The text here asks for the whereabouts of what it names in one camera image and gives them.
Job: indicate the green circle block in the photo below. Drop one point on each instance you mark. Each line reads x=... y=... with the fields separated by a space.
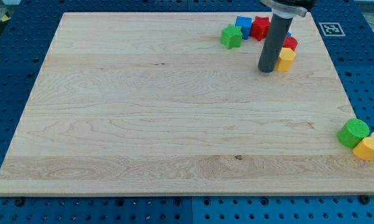
x=352 y=132

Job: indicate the red star block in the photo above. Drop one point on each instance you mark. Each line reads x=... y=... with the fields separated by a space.
x=260 y=27

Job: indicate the yellow heart block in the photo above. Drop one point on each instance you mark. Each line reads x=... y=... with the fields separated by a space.
x=365 y=148

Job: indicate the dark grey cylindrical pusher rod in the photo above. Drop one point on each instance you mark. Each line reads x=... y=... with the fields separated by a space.
x=274 y=42

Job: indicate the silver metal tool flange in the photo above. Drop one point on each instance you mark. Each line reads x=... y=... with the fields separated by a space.
x=289 y=8

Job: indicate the green star block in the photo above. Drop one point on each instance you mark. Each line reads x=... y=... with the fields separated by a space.
x=231 y=36

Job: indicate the yellow hexagon block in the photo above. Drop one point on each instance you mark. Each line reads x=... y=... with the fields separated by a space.
x=285 y=60

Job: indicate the red round block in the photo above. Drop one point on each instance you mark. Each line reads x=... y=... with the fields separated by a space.
x=290 y=42

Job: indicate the blue cube block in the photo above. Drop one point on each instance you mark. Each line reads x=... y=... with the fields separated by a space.
x=245 y=24

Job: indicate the light wooden board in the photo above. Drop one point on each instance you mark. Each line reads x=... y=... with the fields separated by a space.
x=130 y=104

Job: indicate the white fiducial marker tag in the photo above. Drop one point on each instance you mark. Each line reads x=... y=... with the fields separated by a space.
x=331 y=29

